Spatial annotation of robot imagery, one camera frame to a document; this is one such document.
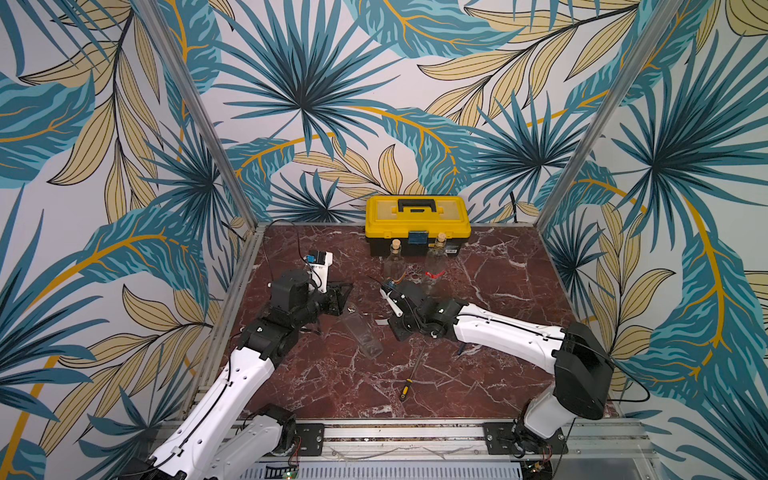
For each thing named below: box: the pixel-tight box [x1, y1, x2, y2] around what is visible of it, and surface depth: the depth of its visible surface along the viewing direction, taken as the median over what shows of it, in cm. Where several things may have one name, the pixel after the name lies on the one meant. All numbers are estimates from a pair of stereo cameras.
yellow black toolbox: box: [364, 195, 472, 257], surface depth 101 cm
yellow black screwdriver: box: [399, 346, 426, 401], surface depth 83 cm
